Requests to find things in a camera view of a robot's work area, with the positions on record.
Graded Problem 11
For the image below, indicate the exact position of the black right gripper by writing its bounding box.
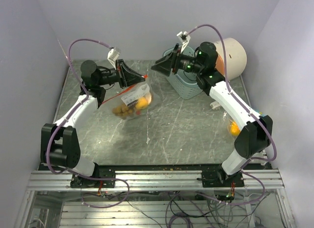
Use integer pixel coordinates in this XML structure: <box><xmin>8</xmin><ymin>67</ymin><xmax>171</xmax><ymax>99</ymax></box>
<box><xmin>151</xmin><ymin>44</ymin><xmax>203</xmax><ymax>77</ymax></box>

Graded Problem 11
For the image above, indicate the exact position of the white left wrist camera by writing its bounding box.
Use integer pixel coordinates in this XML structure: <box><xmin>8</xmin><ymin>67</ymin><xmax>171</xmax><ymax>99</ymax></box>
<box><xmin>107</xmin><ymin>47</ymin><xmax>121</xmax><ymax>69</ymax></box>

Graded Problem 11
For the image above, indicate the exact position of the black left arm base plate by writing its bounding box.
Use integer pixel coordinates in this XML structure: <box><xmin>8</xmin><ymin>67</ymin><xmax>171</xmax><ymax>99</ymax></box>
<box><xmin>70</xmin><ymin>165</ymin><xmax>116</xmax><ymax>189</ymax></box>

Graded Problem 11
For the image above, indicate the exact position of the clear bag with teal zipper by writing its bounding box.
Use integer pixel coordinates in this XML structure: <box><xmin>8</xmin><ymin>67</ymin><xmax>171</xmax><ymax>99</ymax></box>
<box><xmin>223</xmin><ymin>111</ymin><xmax>261</xmax><ymax>138</ymax></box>

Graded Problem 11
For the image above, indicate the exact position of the orange fake fruit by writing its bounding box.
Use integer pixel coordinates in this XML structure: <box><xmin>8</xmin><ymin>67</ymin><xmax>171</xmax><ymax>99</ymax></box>
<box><xmin>229</xmin><ymin>121</ymin><xmax>241</xmax><ymax>137</ymax></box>
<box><xmin>135</xmin><ymin>97</ymin><xmax>150</xmax><ymax>110</ymax></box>

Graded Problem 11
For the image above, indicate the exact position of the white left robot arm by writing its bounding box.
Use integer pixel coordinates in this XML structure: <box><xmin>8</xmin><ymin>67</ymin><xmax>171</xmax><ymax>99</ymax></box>
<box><xmin>40</xmin><ymin>59</ymin><xmax>146</xmax><ymax>187</ymax></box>

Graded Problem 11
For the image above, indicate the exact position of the aluminium frame rail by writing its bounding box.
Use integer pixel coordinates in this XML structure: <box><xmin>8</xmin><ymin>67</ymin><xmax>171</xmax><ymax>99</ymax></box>
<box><xmin>26</xmin><ymin>170</ymin><xmax>285</xmax><ymax>192</ymax></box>

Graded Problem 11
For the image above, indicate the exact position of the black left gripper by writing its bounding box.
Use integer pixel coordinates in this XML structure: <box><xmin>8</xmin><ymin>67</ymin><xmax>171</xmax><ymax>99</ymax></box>
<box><xmin>97</xmin><ymin>59</ymin><xmax>145</xmax><ymax>89</ymax></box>

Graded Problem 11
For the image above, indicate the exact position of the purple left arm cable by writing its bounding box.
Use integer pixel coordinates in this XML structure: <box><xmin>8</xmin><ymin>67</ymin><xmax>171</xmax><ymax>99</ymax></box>
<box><xmin>45</xmin><ymin>38</ymin><xmax>131</xmax><ymax>209</ymax></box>

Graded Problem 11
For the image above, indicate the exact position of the orange fake fruit in teal bag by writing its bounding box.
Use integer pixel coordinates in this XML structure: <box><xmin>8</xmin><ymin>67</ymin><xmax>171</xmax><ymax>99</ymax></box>
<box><xmin>229</xmin><ymin>121</ymin><xmax>241</xmax><ymax>137</ymax></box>

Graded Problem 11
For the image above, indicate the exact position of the cream cylinder with orange lid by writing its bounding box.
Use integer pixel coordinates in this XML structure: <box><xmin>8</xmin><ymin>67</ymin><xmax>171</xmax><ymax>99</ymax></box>
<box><xmin>214</xmin><ymin>38</ymin><xmax>247</xmax><ymax>81</ymax></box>

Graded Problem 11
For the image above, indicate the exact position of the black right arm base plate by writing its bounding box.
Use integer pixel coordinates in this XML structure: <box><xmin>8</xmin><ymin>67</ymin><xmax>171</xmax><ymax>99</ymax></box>
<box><xmin>197</xmin><ymin>170</ymin><xmax>244</xmax><ymax>188</ymax></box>

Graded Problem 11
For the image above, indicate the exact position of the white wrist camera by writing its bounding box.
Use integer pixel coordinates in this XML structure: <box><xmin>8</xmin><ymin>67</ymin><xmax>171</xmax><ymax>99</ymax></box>
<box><xmin>107</xmin><ymin>47</ymin><xmax>121</xmax><ymax>69</ymax></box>
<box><xmin>177</xmin><ymin>31</ymin><xmax>191</xmax><ymax>53</ymax></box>

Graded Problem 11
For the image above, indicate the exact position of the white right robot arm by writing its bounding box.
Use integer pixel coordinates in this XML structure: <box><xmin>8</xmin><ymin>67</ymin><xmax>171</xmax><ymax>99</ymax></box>
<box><xmin>152</xmin><ymin>42</ymin><xmax>273</xmax><ymax>187</ymax></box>

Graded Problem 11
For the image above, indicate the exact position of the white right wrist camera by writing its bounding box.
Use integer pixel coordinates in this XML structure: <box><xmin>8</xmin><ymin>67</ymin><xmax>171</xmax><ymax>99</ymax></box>
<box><xmin>177</xmin><ymin>31</ymin><xmax>191</xmax><ymax>53</ymax></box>

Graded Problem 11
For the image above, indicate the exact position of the clear bag with red zipper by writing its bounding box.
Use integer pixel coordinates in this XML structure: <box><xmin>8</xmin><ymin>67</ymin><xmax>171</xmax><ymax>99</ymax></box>
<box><xmin>103</xmin><ymin>75</ymin><xmax>161</xmax><ymax>120</ymax></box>

